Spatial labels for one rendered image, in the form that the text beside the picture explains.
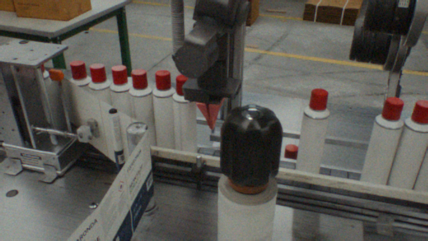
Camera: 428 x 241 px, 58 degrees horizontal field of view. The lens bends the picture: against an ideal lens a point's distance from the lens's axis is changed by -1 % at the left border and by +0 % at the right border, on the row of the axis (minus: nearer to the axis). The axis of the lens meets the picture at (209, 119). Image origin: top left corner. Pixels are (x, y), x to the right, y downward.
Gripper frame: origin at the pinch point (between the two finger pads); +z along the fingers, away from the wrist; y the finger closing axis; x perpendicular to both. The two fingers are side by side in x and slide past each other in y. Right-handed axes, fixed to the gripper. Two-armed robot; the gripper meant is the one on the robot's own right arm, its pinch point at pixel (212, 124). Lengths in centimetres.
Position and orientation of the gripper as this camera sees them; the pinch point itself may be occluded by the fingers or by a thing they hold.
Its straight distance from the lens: 78.6
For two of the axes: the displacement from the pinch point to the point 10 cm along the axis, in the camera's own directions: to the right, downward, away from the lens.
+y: 9.6, 1.4, -2.5
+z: 0.1, 8.6, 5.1
